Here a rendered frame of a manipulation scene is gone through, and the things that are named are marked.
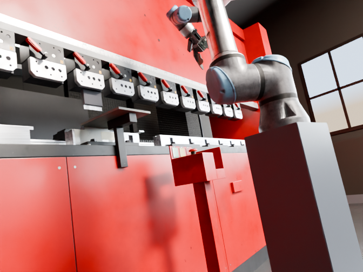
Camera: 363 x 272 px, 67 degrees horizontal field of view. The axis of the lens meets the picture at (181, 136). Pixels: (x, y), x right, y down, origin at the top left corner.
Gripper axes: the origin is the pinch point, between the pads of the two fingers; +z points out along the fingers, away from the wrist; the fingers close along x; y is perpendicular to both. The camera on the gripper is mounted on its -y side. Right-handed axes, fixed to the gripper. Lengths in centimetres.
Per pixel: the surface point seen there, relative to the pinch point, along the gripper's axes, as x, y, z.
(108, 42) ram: -33, -10, -46
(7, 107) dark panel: -94, -30, -60
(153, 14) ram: 11, -43, -40
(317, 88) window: 193, -181, 200
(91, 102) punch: -63, 5, -31
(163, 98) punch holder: -30.1, -21.6, -1.1
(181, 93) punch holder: -16.0, -34.3, 8.2
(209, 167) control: -52, 41, 20
